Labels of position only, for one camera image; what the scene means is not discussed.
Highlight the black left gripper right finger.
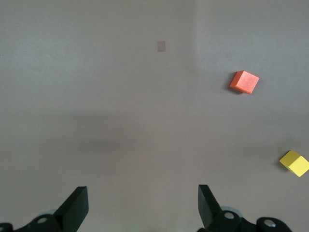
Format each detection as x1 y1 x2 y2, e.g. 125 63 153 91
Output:
197 184 294 232

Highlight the brown table cover mat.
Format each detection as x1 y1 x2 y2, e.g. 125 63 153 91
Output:
0 0 309 232

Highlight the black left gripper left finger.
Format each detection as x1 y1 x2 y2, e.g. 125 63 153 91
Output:
0 185 89 232

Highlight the yellow wooden block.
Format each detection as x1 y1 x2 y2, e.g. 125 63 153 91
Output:
279 150 309 178

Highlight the orange wooden block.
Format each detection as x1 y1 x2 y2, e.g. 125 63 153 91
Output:
229 70 260 95

